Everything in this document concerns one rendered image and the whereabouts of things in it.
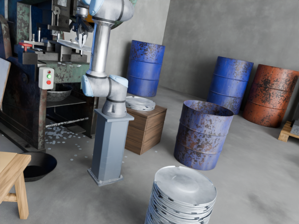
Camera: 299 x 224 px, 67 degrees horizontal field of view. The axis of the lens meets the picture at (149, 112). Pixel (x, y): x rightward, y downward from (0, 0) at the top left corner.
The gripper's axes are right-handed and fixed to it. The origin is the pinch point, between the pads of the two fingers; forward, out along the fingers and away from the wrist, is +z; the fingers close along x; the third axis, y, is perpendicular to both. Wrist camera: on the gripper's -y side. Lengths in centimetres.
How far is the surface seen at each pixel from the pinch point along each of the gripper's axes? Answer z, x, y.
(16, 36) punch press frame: 3, 20, 52
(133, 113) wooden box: 46, -33, -30
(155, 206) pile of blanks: 59, 29, -98
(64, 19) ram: -15.6, -1.0, 22.9
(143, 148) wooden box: 74, -38, -42
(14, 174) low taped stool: 47, 70, -56
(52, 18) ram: -14.5, 6.8, 26.0
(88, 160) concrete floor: 80, 4, -24
